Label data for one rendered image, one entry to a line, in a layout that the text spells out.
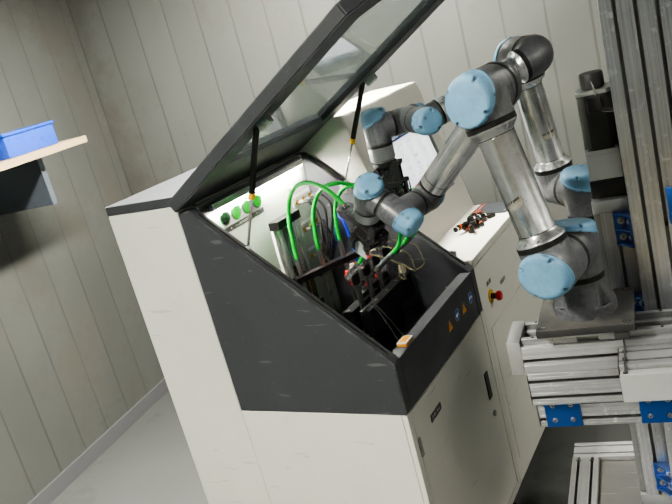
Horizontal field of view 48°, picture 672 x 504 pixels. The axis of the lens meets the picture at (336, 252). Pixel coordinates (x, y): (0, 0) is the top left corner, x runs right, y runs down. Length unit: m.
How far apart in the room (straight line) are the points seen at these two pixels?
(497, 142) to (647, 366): 0.61
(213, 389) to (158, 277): 0.40
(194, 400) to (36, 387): 1.72
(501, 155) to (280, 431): 1.16
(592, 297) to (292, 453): 1.07
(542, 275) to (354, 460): 0.90
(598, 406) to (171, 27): 3.26
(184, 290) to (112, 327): 2.27
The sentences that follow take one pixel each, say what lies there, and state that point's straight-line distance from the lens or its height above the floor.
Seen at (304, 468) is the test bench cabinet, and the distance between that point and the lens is 2.46.
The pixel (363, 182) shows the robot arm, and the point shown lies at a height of 1.45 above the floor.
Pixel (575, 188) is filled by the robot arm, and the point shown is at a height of 1.23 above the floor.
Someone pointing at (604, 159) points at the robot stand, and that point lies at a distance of 2.07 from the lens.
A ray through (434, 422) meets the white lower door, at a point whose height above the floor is 0.68.
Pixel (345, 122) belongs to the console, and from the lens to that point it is 2.71.
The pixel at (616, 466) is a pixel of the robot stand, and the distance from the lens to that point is 2.87.
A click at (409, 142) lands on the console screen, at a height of 1.35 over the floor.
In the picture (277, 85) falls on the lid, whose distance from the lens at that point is 1.94.
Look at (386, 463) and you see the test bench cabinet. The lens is 2.29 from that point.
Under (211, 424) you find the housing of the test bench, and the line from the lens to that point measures 2.59.
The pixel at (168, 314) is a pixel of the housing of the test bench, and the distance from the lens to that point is 2.46.
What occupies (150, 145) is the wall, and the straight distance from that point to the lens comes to 4.74.
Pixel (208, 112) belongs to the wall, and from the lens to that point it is 4.50.
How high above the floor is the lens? 1.82
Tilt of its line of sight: 15 degrees down
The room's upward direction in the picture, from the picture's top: 15 degrees counter-clockwise
